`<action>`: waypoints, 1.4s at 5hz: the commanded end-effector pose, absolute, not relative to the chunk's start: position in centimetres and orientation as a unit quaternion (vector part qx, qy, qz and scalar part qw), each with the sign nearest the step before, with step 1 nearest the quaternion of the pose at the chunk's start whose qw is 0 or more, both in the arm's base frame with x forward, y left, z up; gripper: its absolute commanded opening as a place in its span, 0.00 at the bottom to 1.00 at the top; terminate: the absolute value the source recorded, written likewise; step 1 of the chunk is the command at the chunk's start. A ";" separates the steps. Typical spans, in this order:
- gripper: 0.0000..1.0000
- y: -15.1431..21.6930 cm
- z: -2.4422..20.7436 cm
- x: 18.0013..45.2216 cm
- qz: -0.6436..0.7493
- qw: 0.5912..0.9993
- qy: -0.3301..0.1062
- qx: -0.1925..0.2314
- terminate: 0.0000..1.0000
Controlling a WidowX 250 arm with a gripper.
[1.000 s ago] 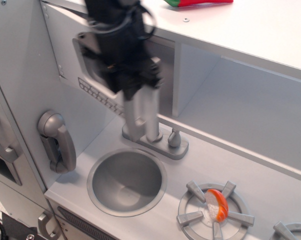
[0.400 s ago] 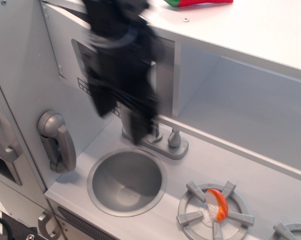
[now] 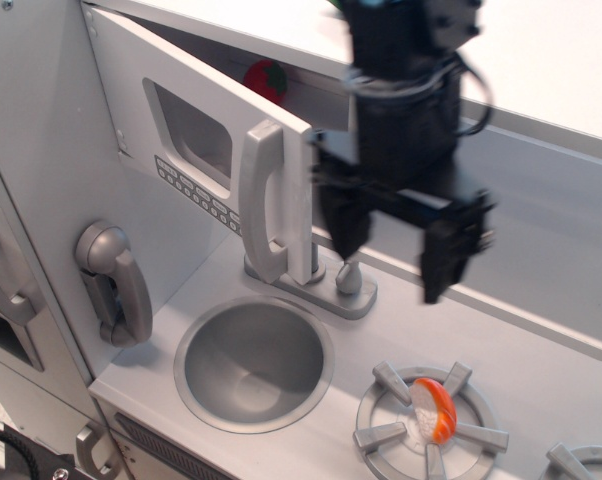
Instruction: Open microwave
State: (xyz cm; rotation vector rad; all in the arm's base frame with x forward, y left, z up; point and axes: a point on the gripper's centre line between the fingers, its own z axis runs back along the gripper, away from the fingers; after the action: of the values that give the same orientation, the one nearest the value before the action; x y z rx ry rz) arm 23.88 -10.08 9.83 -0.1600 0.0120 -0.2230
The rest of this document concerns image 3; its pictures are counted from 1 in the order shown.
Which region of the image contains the grey toy stove burner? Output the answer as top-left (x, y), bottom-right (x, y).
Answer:
top-left (353, 361), bottom-right (509, 479)

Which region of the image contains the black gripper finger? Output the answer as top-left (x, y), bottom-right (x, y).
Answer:
top-left (420, 222), bottom-right (476, 304)
top-left (319, 186), bottom-right (372, 260)

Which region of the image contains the red strawberry toy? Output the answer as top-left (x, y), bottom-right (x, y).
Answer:
top-left (242, 59), bottom-right (288, 105)

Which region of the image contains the grey toy microwave door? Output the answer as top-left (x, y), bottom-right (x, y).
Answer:
top-left (84, 4), bottom-right (313, 284)

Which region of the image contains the grey oven door handle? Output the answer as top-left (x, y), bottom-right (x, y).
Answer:
top-left (75, 425), bottom-right (118, 480)

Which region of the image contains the grey toy faucet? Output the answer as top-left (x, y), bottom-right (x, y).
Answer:
top-left (244, 243), bottom-right (378, 320)

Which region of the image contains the salmon sushi toy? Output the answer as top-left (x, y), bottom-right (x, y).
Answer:
top-left (409, 377), bottom-right (457, 445)

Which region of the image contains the round grey toy sink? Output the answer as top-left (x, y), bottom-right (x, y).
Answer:
top-left (174, 296), bottom-right (335, 434)

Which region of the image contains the grey toy wall phone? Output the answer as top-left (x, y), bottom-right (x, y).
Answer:
top-left (75, 220), bottom-right (153, 348)

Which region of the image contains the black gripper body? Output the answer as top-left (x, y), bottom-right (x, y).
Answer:
top-left (311, 84), bottom-right (492, 254)

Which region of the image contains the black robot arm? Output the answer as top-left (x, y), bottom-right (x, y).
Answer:
top-left (312, 1), bottom-right (492, 304)

